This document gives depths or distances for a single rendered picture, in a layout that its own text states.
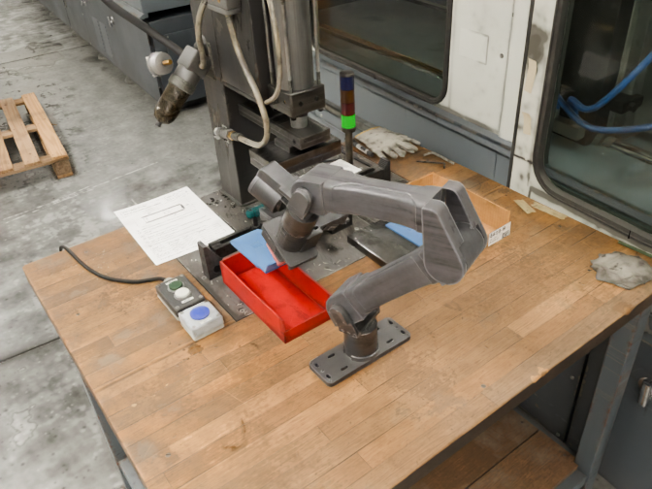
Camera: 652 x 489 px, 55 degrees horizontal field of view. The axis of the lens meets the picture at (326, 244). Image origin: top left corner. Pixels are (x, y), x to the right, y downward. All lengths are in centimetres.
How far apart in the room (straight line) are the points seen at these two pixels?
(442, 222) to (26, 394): 205
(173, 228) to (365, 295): 70
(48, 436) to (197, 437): 141
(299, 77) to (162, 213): 59
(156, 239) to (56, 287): 26
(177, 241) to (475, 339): 75
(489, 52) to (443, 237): 97
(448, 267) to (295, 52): 58
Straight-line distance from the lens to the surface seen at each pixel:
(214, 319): 127
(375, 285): 104
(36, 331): 292
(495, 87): 179
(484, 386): 116
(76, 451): 239
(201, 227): 160
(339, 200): 97
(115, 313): 139
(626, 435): 195
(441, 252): 90
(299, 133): 135
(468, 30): 183
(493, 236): 148
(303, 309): 129
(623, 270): 145
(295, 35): 128
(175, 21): 448
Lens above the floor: 175
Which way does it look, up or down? 35 degrees down
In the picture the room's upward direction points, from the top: 4 degrees counter-clockwise
